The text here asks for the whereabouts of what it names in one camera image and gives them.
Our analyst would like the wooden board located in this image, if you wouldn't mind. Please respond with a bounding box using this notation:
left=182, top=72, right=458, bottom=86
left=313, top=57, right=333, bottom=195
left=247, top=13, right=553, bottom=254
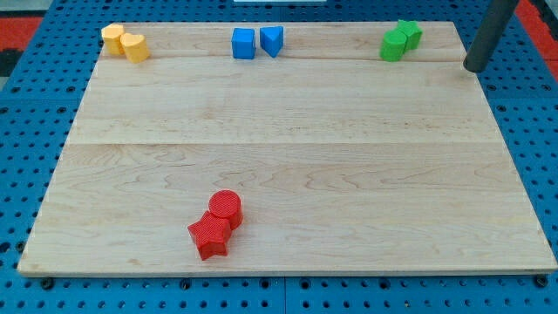
left=17, top=22, right=557, bottom=277

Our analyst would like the red cylinder block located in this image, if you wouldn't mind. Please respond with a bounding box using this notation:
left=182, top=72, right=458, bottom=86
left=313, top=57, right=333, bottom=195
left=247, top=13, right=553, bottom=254
left=208, top=189, right=243, bottom=230

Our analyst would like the red star block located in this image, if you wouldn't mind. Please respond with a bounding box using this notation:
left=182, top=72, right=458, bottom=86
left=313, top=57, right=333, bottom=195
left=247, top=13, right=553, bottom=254
left=187, top=211, right=232, bottom=261

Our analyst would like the blue triangle block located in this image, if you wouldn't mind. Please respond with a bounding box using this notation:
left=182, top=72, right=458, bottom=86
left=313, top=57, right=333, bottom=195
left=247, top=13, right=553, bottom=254
left=260, top=26, right=284, bottom=58

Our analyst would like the blue cube block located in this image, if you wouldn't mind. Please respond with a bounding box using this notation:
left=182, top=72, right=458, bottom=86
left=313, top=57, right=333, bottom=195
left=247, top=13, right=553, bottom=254
left=231, top=28, right=255, bottom=59

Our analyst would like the green cylinder block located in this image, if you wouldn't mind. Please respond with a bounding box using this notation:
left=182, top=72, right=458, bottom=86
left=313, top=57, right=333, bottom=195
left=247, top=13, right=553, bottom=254
left=379, top=30, right=407, bottom=62

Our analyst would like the yellow heart block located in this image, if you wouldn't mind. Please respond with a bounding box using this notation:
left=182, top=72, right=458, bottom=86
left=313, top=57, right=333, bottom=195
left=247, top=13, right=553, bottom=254
left=120, top=33, right=150, bottom=64

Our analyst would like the green star block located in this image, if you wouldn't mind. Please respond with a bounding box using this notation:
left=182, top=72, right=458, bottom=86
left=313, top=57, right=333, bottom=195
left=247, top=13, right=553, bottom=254
left=396, top=20, right=423, bottom=51

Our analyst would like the yellow hexagon block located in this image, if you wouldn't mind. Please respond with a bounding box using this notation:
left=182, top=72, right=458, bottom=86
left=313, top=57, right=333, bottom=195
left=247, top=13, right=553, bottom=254
left=101, top=24, right=125, bottom=56

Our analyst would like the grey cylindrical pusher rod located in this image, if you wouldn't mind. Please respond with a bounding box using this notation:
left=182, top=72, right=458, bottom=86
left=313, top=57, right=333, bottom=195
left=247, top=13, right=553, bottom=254
left=463, top=0, right=520, bottom=73

